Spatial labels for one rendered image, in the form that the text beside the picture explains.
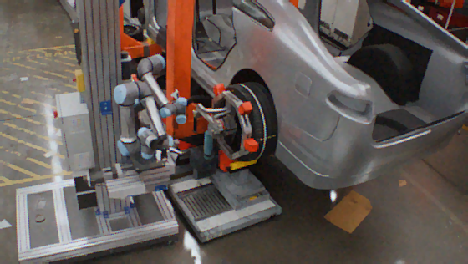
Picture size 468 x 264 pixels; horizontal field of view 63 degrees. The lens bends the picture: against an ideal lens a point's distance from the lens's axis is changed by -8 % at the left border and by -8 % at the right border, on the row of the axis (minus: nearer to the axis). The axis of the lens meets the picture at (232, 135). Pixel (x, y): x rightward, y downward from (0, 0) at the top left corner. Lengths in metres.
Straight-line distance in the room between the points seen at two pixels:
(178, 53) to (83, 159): 1.15
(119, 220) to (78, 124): 0.97
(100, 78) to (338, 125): 1.60
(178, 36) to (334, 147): 1.52
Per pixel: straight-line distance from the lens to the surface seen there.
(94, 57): 2.79
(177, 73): 3.53
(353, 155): 2.88
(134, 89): 2.72
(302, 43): 2.95
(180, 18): 3.36
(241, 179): 3.86
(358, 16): 7.94
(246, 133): 3.23
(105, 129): 3.05
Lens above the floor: 2.68
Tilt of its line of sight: 33 degrees down
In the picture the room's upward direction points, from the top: 6 degrees clockwise
